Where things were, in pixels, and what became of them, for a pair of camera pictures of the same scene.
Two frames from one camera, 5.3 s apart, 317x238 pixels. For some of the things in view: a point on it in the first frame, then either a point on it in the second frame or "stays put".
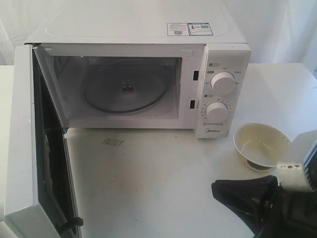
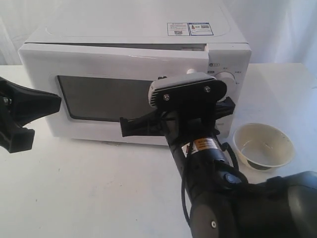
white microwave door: x=41 y=200 → x=101 y=84
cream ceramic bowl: x=261 y=146 stays put
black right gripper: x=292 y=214 → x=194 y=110
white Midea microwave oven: x=146 y=68 stays put
